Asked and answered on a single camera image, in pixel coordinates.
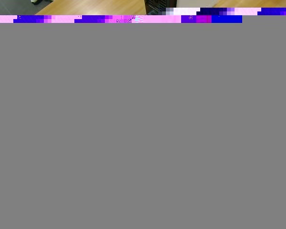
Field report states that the white capsule coffee machine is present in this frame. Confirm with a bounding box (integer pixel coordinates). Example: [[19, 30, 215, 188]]
[[144, 0, 220, 15]]

